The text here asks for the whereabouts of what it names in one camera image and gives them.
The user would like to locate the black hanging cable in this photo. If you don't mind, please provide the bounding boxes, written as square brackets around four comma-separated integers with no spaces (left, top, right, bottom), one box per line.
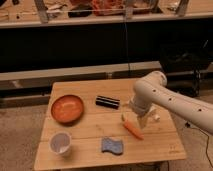
[123,16,132,79]

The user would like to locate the black striped box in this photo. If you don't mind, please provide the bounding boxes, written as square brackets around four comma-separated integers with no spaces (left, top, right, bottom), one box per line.
[95,96,120,109]

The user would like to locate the white paper cup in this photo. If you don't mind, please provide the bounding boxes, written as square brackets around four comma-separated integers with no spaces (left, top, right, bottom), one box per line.
[49,132,71,157]

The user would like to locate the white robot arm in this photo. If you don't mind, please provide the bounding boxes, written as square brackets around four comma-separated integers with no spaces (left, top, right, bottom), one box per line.
[129,71,213,135]

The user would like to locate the orange bowl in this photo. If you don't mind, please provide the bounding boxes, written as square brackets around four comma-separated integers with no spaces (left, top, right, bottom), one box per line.
[51,95,84,124]

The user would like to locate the wooden shelf bench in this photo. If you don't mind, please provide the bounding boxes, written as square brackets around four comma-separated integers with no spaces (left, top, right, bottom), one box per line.
[0,0,213,29]

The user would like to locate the blue sponge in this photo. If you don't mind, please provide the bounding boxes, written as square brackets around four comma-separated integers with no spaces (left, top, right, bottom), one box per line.
[101,137,124,155]

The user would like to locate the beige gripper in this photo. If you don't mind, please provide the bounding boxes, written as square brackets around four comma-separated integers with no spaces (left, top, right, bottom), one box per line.
[137,107,156,129]

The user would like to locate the black floor cable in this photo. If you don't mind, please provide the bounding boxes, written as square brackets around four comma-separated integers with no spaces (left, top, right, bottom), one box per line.
[184,121,213,169]

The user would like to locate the white plastic bottle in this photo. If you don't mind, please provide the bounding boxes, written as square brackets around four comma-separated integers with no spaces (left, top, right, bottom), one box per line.
[152,114,160,121]

